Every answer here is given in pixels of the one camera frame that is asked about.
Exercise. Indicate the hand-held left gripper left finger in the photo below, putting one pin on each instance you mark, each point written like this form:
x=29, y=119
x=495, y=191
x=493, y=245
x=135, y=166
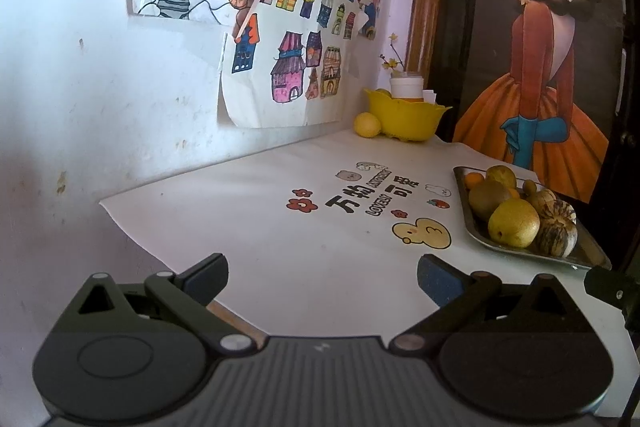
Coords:
x=206, y=279

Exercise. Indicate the large yellow pear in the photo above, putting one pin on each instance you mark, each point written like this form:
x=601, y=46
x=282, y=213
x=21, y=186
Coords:
x=513, y=223

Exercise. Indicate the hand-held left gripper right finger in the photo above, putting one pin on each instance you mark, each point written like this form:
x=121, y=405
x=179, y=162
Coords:
x=440, y=279

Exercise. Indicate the small green kiwi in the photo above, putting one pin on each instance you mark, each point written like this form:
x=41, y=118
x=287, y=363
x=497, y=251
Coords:
x=530, y=188

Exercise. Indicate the white plastic jar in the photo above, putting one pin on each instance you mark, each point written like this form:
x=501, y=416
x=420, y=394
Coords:
x=406, y=87

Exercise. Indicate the white printed table mat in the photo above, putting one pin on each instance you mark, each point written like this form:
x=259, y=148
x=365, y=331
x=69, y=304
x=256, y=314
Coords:
x=310, y=247

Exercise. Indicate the orange dress woman poster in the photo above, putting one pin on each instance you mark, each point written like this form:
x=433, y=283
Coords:
x=540, y=82

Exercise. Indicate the yellow scalloped plastic bowl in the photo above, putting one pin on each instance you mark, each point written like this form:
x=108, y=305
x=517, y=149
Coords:
x=407, y=119

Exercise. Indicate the small yellow pear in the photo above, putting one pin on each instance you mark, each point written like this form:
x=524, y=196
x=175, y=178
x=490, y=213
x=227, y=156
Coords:
x=501, y=175

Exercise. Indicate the yellow lemon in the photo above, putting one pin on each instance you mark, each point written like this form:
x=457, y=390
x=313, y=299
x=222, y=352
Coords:
x=368, y=125

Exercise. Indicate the grey metal tray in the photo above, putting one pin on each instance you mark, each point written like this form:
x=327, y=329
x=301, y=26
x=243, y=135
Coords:
x=480, y=237

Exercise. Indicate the large brown kiwi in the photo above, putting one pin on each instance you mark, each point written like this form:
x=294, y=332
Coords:
x=487, y=199

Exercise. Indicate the small orange kumquat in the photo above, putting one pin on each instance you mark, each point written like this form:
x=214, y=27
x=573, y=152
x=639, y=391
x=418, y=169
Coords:
x=474, y=180
x=515, y=193

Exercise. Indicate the coloured houses drawing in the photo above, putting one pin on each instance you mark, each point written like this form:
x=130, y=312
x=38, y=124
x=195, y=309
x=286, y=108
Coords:
x=295, y=67

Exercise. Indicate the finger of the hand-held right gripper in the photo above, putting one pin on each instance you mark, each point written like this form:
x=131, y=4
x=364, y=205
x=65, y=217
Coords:
x=612, y=287

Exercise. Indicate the yellow flower sprig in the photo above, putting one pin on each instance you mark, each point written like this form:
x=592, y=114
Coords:
x=392, y=57

